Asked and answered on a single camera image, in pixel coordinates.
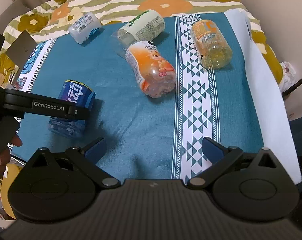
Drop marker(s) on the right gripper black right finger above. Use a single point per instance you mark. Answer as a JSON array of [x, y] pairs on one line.
[[222, 159]]

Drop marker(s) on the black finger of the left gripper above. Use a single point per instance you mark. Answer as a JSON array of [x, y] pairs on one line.
[[82, 113]]

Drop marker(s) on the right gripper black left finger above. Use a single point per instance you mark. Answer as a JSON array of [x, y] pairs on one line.
[[85, 158]]

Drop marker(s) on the blue plastic cup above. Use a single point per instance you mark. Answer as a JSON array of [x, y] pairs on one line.
[[83, 96]]

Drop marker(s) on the orange cartoon label cup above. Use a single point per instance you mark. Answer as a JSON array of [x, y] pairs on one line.
[[154, 74]]

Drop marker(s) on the yellow orange label cup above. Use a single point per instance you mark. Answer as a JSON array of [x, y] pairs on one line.
[[211, 46]]

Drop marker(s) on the clear cup green label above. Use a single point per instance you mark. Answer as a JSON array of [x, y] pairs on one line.
[[144, 27]]

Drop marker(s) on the person's left hand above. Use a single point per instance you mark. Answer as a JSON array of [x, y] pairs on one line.
[[5, 154]]

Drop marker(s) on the grey open laptop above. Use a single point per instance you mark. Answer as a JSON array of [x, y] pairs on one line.
[[21, 50]]

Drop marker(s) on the teal patterned table cloth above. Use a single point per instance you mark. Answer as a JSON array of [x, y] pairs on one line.
[[237, 105]]

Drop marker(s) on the white plastic bag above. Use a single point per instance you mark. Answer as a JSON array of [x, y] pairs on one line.
[[288, 79]]

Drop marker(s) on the floral striped duvet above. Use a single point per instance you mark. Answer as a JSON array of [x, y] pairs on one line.
[[47, 19]]

